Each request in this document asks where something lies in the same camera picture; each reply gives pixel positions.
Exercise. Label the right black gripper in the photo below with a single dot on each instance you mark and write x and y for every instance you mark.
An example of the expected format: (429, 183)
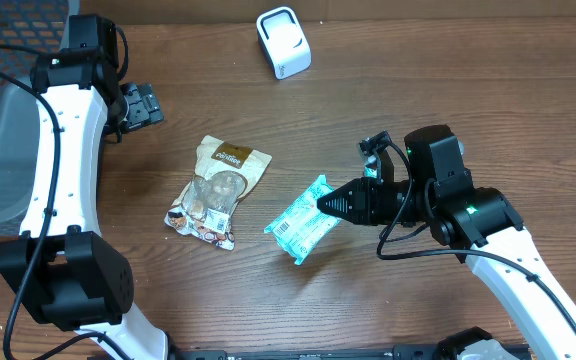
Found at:
(364, 209)

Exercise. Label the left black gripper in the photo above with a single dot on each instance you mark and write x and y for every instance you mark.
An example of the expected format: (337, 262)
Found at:
(143, 106)

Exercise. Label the mint green wipes pack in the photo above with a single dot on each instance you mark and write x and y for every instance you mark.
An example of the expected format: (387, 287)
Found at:
(302, 225)

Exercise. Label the brown white snack bag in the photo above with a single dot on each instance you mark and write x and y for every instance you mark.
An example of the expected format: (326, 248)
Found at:
(224, 174)

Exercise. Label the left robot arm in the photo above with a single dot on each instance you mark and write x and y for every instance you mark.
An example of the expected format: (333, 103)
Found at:
(60, 268)

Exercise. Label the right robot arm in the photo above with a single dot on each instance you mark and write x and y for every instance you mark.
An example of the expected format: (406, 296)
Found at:
(477, 225)

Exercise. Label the white barcode scanner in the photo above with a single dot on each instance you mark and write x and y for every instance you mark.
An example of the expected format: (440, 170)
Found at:
(283, 42)

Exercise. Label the grey plastic shopping basket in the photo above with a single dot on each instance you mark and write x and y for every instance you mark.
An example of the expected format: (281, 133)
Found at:
(25, 26)

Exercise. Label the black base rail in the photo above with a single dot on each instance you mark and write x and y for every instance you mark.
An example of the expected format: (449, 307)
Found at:
(473, 343)

